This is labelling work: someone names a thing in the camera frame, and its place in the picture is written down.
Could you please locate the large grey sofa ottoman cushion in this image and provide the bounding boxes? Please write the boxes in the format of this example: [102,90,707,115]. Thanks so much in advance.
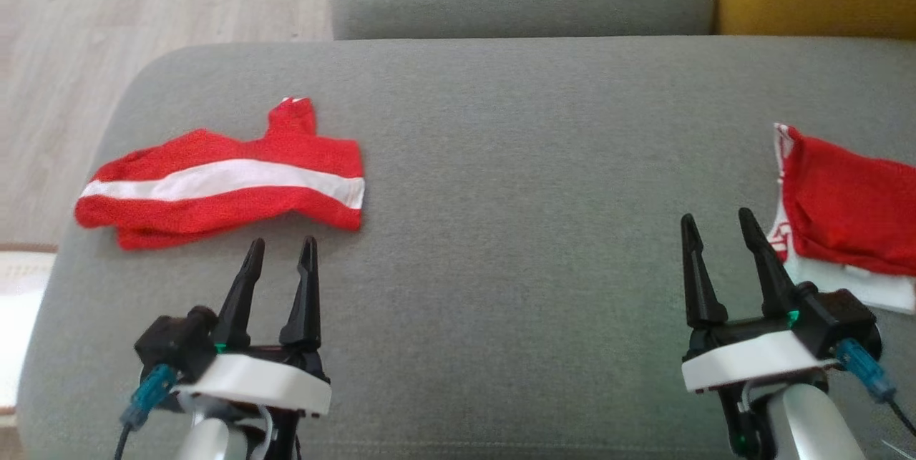
[16,36,916,460]

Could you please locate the red shorts white stripe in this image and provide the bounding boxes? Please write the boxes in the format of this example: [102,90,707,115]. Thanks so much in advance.
[74,97,366,252]

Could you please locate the black cable blue connector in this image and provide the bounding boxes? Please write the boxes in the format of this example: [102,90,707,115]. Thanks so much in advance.
[836,338,916,439]
[113,363,178,460]

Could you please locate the red basketball jersey white sleeves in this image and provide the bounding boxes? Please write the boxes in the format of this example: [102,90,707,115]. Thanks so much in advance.
[766,122,916,315]

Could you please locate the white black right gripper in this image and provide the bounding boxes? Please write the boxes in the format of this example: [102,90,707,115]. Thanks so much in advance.
[680,207,834,460]

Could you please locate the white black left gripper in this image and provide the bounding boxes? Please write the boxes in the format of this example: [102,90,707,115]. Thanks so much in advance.
[175,235,332,460]

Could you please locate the white floor mat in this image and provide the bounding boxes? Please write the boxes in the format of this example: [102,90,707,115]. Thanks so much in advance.
[0,244,59,414]

